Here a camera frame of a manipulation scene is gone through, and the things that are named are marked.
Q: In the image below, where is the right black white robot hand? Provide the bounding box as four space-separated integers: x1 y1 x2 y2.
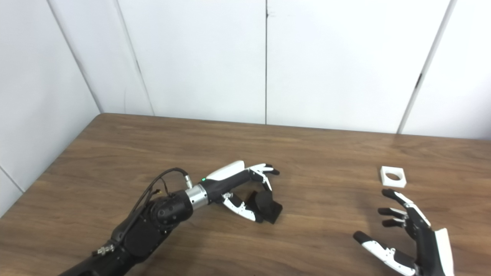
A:
353 189 455 276

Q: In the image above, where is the white square piece with hole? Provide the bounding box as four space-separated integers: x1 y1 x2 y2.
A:
380 166 407 189

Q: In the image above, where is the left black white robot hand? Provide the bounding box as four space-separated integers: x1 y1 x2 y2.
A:
199 160 280 223

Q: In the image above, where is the black peg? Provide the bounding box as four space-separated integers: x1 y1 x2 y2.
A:
244 191 283 225

